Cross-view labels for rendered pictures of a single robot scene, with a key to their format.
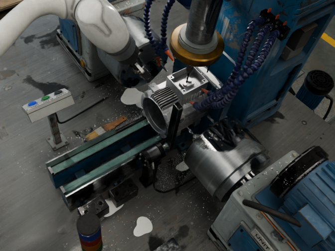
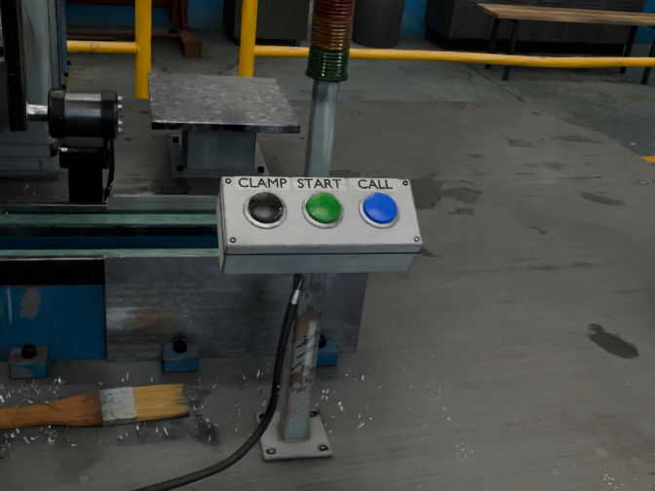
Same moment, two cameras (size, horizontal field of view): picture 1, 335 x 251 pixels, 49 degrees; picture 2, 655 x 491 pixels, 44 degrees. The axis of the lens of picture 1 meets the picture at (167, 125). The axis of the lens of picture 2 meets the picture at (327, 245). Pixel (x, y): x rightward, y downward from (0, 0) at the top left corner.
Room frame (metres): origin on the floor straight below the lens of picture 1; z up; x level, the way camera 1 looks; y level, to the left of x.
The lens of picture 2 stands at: (1.30, 0.78, 1.35)
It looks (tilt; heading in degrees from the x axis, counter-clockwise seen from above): 27 degrees down; 211
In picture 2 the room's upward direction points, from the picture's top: 7 degrees clockwise
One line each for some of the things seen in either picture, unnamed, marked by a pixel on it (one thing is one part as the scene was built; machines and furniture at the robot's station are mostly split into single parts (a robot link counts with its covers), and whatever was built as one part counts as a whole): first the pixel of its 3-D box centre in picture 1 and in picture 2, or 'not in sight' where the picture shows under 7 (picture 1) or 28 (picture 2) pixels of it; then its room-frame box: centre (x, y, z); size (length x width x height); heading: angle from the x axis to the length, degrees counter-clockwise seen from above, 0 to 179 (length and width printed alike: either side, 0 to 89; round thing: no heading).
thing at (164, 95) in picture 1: (174, 104); not in sight; (0.90, -0.01, 1.02); 0.20 x 0.19 x 0.19; 136
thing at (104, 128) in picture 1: (106, 128); (87, 409); (0.86, 0.25, 0.80); 0.21 x 0.05 x 0.01; 142
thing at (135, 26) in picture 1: (125, 44); not in sight; (1.15, 0.24, 1.04); 0.37 x 0.25 x 0.25; 46
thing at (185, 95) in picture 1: (186, 85); not in sight; (0.93, -0.04, 1.11); 0.12 x 0.11 x 0.07; 136
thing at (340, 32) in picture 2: (90, 238); (330, 29); (0.30, 0.15, 1.10); 0.06 x 0.06 x 0.04
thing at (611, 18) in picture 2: not in sight; (573, 45); (-4.32, -0.81, 0.22); 1.40 x 0.33 x 0.43; 139
